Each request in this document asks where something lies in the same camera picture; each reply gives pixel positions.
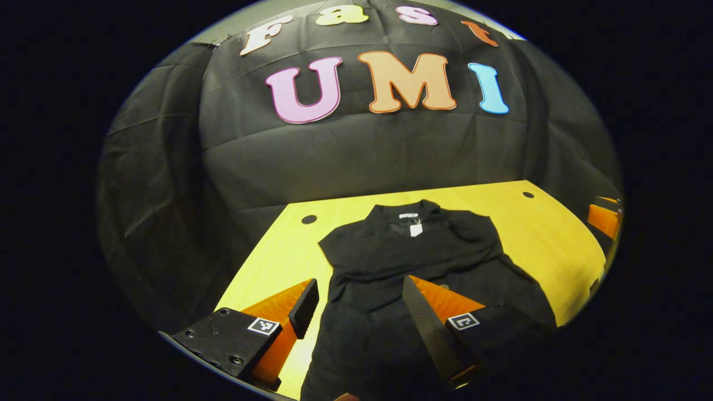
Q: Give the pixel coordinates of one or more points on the black button shirt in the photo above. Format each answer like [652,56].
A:
[390,256]

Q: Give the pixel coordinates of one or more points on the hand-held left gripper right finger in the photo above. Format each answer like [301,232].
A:
[431,334]

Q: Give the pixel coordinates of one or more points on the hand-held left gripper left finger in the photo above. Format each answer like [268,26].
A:
[303,309]

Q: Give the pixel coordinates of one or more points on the black backdrop cloth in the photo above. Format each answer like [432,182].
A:
[362,156]

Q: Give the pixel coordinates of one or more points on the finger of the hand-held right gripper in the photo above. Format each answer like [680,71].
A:
[608,201]
[604,221]

